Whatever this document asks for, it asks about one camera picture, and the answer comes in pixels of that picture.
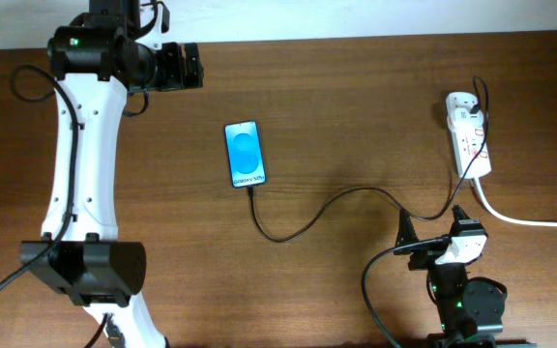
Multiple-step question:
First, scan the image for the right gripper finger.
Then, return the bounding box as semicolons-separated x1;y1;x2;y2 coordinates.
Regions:
452;205;471;222
394;209;419;254

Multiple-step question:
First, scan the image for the white power strip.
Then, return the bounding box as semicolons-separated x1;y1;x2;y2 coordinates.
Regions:
446;92;491;180

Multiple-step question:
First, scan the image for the blue screen smartphone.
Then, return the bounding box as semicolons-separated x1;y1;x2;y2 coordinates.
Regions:
224;121;267;189

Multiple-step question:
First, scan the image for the black charging cable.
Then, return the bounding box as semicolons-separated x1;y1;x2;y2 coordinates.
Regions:
246;75;492;245

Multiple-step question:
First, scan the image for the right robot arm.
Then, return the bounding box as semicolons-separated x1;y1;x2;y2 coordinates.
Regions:
396;205;534;348

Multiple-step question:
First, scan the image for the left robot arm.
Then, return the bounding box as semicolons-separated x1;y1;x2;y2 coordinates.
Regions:
21;1;203;347

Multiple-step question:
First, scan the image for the white power strip cord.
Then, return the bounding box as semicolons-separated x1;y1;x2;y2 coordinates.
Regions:
471;176;557;231

